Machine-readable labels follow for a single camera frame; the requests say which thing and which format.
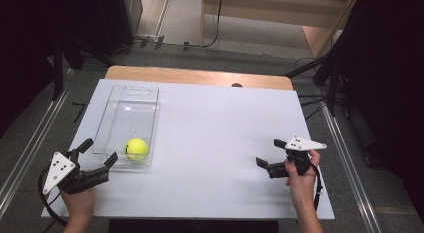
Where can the metal floor rail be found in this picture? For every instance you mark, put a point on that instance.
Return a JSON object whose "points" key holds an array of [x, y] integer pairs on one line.
{"points": [[30, 146], [353, 173]]}

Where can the wooden table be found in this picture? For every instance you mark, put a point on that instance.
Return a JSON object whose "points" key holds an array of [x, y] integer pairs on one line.
{"points": [[186, 74]]}

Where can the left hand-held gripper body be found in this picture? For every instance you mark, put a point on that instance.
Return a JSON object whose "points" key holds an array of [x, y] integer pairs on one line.
{"points": [[71, 179]]}

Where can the person's right hand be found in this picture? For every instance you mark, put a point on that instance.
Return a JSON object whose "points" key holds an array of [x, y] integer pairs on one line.
{"points": [[301, 189]]}

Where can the white table cover board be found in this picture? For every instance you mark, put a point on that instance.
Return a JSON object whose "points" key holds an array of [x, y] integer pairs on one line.
{"points": [[216, 179]]}

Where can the yellow tennis ball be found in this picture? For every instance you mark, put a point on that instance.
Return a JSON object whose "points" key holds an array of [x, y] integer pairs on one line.
{"points": [[136, 149]]}

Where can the dark round table grommet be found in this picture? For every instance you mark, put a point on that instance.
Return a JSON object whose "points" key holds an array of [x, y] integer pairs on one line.
{"points": [[237, 85]]}

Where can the black tripod stand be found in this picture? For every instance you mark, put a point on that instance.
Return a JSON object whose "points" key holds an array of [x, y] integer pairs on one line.
{"points": [[333, 69], [60, 66]]}

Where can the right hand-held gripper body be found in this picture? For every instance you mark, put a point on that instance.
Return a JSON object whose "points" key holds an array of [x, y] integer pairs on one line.
{"points": [[301, 143]]}

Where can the light wooden shelf unit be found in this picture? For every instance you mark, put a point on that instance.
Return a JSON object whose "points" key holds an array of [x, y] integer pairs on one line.
{"points": [[266, 13]]}

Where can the person's dark clothing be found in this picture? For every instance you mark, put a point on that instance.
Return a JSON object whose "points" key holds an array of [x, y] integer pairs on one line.
{"points": [[193, 227]]}

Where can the person's left hand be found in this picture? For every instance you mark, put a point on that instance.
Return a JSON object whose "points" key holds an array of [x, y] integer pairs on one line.
{"points": [[80, 203]]}

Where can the clear plastic container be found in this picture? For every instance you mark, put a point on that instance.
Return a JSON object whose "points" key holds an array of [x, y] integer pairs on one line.
{"points": [[128, 119]]}

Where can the black cabinet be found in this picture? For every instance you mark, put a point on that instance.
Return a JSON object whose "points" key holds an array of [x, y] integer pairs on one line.
{"points": [[116, 19]]}

